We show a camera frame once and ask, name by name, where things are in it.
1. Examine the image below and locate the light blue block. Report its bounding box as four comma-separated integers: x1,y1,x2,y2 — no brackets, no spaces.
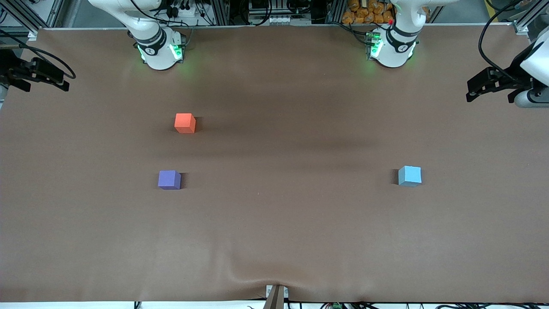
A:
398,166,422,188

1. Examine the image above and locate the orange block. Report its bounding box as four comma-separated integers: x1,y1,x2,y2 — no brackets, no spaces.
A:
174,113,196,134

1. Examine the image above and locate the purple block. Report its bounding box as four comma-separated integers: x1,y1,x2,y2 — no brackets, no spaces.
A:
157,170,182,190

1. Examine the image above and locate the orange bags pile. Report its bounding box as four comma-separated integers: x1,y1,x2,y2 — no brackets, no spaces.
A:
341,0,395,25

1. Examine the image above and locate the brown table cover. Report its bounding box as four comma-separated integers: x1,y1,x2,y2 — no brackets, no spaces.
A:
0,24,549,303

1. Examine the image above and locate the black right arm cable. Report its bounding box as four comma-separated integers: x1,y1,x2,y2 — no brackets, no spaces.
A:
0,29,77,80

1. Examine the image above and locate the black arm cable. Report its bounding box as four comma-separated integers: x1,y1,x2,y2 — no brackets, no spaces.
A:
0,29,77,80
478,0,522,83

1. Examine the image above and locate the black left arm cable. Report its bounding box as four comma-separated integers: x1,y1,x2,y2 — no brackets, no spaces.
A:
478,0,522,83

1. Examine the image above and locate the aluminium frame post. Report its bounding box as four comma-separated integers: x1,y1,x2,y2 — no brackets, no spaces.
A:
512,0,549,36
0,0,65,41

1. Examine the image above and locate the metal table clamp bracket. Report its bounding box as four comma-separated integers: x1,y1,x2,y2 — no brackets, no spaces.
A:
265,284,289,309

